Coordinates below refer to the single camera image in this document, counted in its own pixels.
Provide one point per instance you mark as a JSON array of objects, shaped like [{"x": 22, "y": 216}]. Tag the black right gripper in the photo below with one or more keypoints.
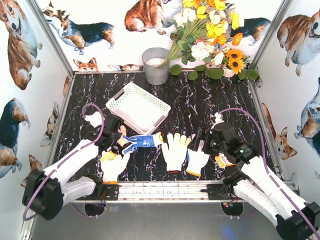
[{"x": 203, "y": 142}]

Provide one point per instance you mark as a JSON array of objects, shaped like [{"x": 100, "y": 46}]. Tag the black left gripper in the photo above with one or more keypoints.
[{"x": 115, "y": 133}]

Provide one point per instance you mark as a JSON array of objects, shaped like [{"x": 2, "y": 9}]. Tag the cream knit glove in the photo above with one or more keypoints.
[{"x": 175, "y": 151}]

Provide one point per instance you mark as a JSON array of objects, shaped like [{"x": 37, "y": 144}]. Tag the yellow dotted white glove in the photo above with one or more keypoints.
[{"x": 113, "y": 165}]

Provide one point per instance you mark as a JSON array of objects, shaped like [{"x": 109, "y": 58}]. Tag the blue dotted white glove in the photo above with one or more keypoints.
[{"x": 142, "y": 141}]

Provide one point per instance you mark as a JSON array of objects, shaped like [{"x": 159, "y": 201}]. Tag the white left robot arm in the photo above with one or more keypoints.
[{"x": 48, "y": 190}]

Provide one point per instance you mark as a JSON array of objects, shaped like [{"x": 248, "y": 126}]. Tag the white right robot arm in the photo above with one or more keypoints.
[{"x": 255, "y": 183}]

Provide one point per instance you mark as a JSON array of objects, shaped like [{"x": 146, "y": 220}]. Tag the white perforated storage basket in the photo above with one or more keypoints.
[{"x": 139, "y": 109}]

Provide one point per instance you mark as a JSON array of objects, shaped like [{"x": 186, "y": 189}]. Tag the white glove orange cuff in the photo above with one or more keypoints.
[{"x": 198, "y": 160}]

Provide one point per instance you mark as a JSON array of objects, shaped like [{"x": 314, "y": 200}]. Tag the blue glove under white glove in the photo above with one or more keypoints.
[{"x": 188, "y": 156}]

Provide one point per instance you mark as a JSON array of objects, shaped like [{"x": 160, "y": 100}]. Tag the orange trimmed white glove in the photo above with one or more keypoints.
[{"x": 222, "y": 161}]

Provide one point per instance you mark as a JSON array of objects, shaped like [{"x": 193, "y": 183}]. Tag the grey metal bucket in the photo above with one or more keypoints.
[{"x": 156, "y": 68}]

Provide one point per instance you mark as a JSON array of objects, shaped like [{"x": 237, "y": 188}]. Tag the artificial flower bouquet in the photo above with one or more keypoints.
[{"x": 209, "y": 31}]

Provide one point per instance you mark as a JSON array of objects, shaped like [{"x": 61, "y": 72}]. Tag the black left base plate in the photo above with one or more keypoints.
[{"x": 110, "y": 192}]

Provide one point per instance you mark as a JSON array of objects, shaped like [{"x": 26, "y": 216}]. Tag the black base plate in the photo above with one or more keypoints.
[
  {"x": 110, "y": 192},
  {"x": 217, "y": 192}
]

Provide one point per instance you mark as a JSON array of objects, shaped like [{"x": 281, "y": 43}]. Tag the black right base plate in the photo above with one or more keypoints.
[{"x": 217, "y": 192}]

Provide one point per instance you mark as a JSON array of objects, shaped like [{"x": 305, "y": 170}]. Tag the aluminium front rail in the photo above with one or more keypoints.
[{"x": 185, "y": 191}]

